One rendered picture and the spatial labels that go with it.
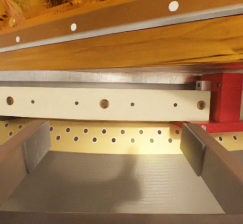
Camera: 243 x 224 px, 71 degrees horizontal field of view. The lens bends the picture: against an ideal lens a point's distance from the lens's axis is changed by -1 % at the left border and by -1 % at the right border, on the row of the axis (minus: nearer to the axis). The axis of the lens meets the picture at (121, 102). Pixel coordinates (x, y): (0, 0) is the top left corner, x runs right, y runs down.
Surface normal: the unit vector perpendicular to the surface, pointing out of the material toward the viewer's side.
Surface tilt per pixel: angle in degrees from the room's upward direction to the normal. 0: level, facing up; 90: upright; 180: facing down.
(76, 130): 62
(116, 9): 92
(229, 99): 90
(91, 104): 90
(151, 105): 90
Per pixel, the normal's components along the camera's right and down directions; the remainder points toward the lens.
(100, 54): -0.49, 0.07
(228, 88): 0.18, 0.09
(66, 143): -0.09, -0.40
